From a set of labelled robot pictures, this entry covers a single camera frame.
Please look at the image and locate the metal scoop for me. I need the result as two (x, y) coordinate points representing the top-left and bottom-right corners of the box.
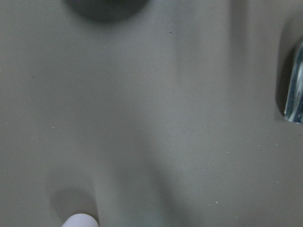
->
(284, 38), (303, 124)

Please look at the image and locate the pink cup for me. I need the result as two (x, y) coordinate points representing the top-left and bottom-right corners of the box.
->
(62, 213), (99, 227)

